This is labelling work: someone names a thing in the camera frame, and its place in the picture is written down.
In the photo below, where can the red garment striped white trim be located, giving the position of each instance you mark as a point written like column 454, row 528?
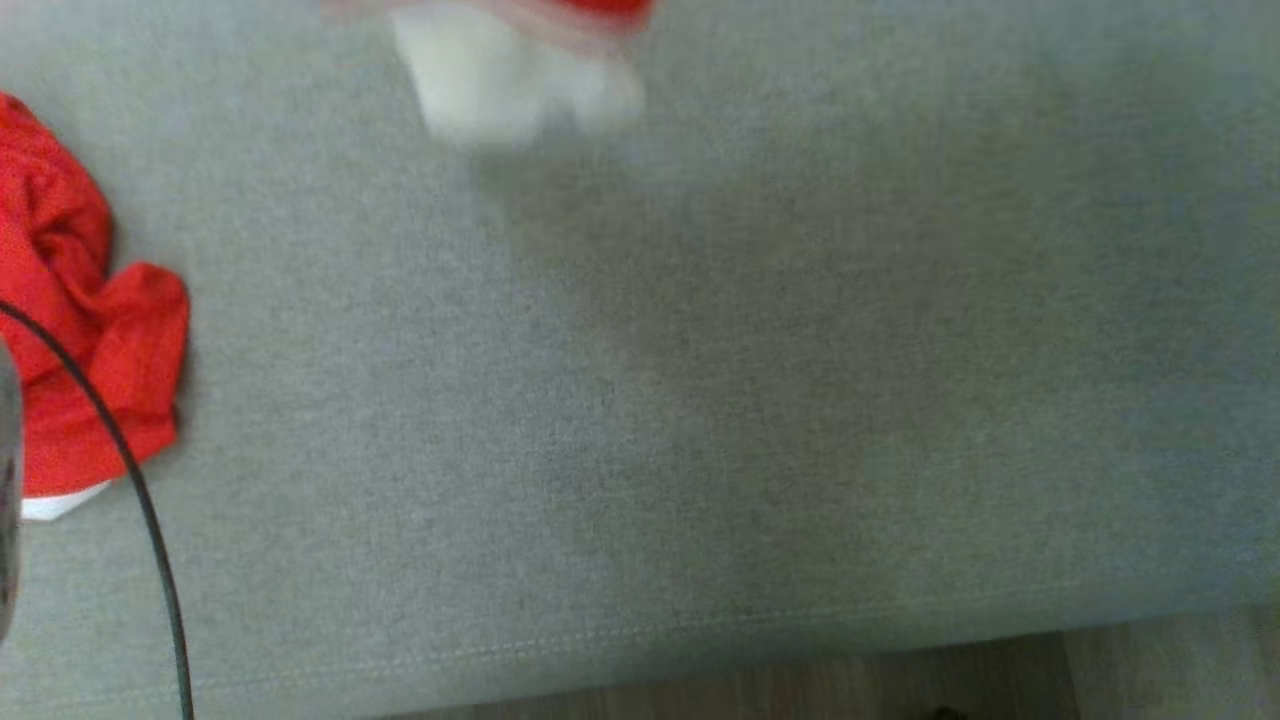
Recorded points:
column 500, row 70

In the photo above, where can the grey sofa seat cushion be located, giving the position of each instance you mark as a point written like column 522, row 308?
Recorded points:
column 700, row 350

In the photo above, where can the red garment white band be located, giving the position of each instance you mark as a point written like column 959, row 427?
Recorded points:
column 60, row 250

